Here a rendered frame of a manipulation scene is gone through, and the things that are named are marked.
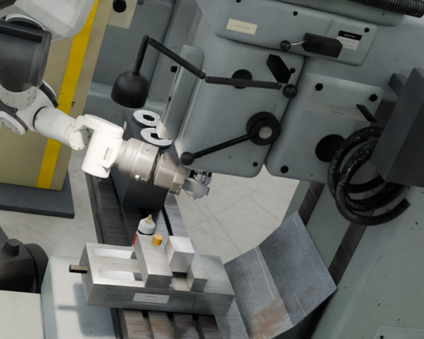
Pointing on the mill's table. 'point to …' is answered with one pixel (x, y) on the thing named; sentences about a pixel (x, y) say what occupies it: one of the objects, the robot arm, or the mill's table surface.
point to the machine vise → (118, 290)
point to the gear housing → (288, 26)
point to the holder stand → (136, 124)
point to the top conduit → (407, 7)
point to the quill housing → (231, 103)
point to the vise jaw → (152, 262)
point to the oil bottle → (145, 227)
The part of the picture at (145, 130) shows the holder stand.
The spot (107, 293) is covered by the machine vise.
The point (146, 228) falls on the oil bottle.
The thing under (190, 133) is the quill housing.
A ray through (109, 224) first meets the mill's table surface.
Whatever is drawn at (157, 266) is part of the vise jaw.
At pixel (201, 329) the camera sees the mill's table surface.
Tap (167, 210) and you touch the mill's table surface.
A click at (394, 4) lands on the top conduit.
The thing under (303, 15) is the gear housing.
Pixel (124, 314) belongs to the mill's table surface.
